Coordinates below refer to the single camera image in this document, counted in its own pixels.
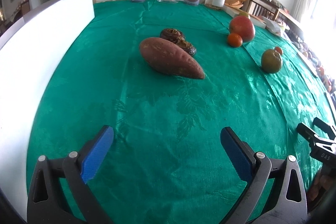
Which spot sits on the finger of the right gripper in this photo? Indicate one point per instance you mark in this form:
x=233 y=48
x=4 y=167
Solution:
x=307 y=133
x=325 y=127

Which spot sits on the wooden chair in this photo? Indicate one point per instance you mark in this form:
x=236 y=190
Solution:
x=263 y=8

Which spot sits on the white plastic bag package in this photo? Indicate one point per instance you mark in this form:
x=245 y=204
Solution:
x=277 y=27

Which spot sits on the yellow green pear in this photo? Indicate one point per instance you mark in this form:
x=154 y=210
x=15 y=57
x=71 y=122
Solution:
x=271 y=61

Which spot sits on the small red tomato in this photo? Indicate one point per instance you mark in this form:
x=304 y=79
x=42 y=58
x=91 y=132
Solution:
x=278 y=50

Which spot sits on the green satin tablecloth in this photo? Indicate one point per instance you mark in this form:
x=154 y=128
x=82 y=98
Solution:
x=167 y=164

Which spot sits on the purple sweet potato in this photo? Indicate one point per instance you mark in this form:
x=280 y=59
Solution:
x=168 y=58

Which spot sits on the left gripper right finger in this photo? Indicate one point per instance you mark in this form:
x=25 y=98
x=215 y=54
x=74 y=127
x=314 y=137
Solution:
x=286 y=202

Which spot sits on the white cardboard box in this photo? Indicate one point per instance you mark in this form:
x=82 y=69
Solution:
x=31 y=50

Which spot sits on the large red apple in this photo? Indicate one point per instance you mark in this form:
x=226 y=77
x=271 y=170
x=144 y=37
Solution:
x=242 y=26

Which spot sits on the small orange mandarin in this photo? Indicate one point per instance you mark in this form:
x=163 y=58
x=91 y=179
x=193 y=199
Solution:
x=234 y=40

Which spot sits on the flat white box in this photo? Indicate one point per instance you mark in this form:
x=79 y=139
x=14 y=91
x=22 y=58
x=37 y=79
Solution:
x=233 y=12

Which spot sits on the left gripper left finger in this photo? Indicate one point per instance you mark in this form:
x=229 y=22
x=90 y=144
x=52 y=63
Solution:
x=47 y=202

